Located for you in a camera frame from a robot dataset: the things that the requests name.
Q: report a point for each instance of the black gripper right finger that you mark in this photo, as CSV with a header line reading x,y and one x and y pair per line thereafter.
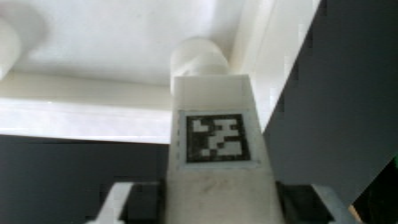
x,y
311,205

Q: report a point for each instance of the white table leg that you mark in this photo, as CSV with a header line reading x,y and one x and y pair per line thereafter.
x,y
221,189

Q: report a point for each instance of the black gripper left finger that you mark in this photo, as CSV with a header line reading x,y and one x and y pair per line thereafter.
x,y
132,204

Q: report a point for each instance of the white square tabletop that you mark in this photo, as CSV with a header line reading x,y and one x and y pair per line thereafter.
x,y
86,60

